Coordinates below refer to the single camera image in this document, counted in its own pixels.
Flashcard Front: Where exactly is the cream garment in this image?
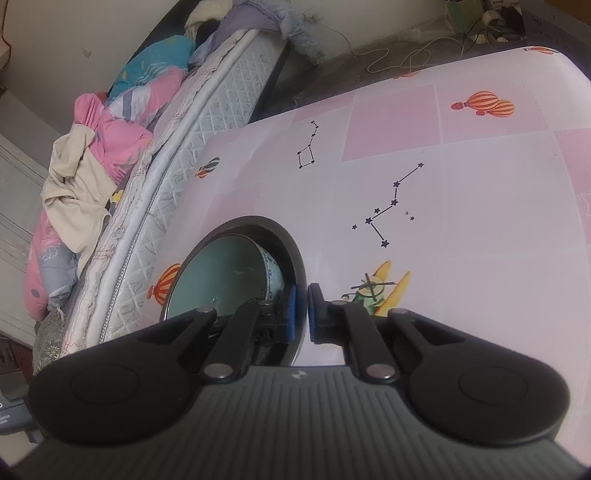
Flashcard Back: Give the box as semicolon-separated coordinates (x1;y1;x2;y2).
41;124;118;278

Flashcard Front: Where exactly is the white quilted mattress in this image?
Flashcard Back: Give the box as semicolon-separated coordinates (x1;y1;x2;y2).
32;28;293;374

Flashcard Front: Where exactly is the pink printed tablecloth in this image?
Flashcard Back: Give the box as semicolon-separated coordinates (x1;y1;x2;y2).
99;45;591;462

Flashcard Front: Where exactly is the pile of clothes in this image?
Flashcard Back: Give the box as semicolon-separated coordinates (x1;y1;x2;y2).
23;90;155;324

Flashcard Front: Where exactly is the steel bowl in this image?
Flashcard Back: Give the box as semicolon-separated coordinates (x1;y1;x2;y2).
158;215;308;366

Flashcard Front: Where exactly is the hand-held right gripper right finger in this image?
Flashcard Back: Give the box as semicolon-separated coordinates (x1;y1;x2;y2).
307;282;468;384

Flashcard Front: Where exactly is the teal ceramic bowl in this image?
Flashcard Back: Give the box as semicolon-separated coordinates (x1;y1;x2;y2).
164;234;285;320

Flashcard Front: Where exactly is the white cable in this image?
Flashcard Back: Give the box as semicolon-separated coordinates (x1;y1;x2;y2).
355;36;491;75

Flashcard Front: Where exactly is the grey leaf print pillow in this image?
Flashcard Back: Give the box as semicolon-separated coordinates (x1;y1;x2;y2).
33;308;70;374

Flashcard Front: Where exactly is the grey purple bed sheet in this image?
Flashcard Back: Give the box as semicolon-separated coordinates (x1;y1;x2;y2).
185;0;326;65

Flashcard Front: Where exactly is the green box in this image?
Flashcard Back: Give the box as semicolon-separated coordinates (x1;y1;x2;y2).
444;0;482;20

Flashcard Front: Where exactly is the black appliance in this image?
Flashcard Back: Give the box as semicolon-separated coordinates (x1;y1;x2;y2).
0;336;34;437

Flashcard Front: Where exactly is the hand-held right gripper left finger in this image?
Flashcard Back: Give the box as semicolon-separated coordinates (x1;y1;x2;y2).
133;284;298;385

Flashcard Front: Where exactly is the teal printed blanket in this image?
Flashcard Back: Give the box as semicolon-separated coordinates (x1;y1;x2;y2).
107;36;197;100

